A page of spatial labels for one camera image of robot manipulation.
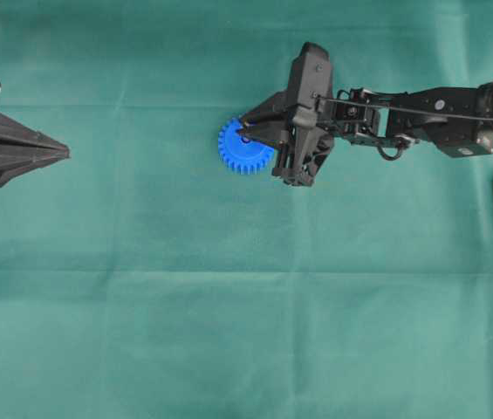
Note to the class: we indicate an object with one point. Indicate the green table cloth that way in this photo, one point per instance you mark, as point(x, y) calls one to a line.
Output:
point(141, 278)

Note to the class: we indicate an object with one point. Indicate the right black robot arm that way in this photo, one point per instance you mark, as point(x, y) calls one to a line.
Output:
point(457, 120)

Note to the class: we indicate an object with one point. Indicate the blue plastic gear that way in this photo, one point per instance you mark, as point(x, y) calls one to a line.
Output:
point(241, 158)

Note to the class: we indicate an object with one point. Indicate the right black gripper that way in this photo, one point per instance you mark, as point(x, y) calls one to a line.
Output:
point(296, 121)

